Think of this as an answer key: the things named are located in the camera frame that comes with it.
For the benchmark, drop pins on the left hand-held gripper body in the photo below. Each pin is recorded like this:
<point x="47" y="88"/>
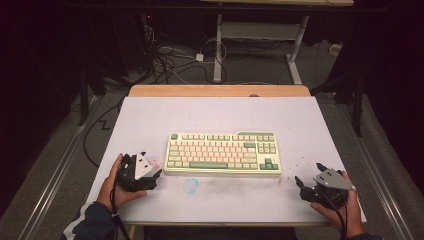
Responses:
<point x="141" y="170"/>

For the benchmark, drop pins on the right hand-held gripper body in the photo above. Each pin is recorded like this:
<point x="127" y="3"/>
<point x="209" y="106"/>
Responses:
<point x="333" y="180"/>

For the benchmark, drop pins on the cream green pink keyboard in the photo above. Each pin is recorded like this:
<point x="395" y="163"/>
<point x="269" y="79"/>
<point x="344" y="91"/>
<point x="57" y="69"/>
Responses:
<point x="216" y="153"/>

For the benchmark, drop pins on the person's right hand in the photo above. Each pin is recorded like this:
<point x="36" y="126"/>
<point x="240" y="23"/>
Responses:
<point x="353" y="216"/>

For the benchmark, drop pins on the person's left hand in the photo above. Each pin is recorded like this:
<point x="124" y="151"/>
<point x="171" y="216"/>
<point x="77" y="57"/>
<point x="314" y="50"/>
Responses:
<point x="106" y="193"/>

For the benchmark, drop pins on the black metal stand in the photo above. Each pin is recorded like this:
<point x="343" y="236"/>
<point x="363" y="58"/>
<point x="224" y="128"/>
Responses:
<point x="358" y="110"/>

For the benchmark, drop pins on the white table mat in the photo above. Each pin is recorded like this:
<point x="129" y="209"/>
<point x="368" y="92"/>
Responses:
<point x="216" y="113"/>

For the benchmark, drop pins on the small white power adapter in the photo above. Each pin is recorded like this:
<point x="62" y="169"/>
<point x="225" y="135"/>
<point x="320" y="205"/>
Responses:
<point x="199" y="57"/>

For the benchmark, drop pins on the white-framed desk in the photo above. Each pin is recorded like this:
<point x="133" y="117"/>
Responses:
<point x="218" y="50"/>

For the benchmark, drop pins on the metal floor rail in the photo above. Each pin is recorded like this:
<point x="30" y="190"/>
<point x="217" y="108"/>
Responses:
<point x="56" y="176"/>
<point x="376" y="180"/>

